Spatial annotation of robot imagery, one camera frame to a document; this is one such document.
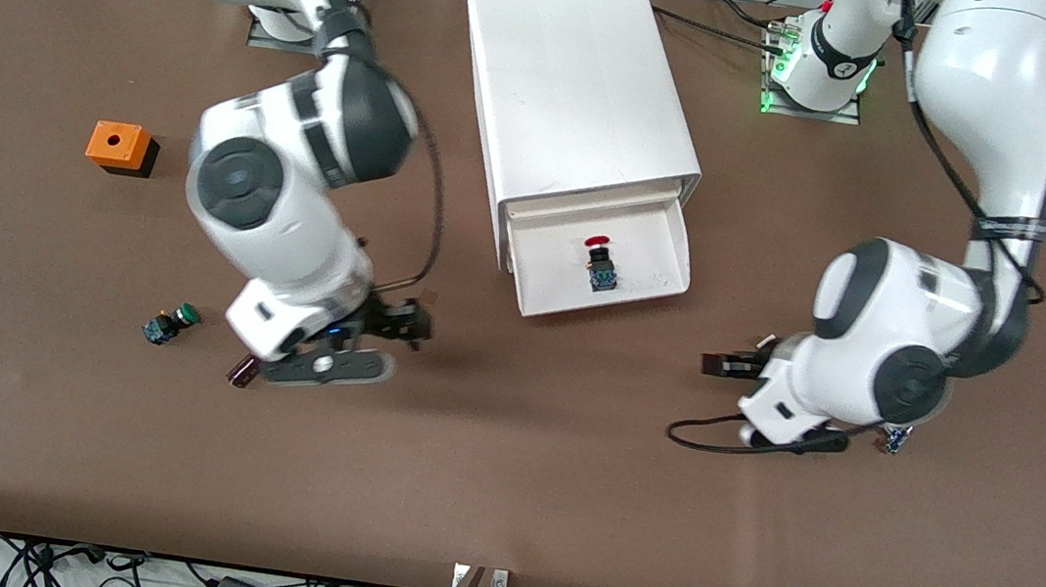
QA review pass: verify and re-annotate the red push button switch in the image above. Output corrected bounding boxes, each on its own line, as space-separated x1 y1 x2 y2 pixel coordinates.
579 234 624 294

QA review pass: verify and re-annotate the green push button switch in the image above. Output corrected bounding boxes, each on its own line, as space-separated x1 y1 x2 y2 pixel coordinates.
140 298 204 351

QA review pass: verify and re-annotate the white plastic drawer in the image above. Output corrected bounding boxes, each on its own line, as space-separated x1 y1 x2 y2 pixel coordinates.
493 179 701 337
498 161 686 239

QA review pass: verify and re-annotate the dark purple cylindrical capacitor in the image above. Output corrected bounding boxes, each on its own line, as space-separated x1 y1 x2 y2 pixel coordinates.
225 353 262 391

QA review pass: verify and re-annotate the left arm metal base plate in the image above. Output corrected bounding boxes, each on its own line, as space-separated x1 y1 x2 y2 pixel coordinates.
758 17 874 126

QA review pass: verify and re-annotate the white drawer cabinet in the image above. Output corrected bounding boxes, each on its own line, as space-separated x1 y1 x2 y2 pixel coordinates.
436 0 723 294

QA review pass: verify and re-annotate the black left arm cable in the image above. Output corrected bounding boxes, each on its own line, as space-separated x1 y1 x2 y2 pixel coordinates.
666 0 1046 487

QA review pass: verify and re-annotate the orange box with hole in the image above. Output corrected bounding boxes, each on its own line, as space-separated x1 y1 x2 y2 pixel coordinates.
83 119 162 181

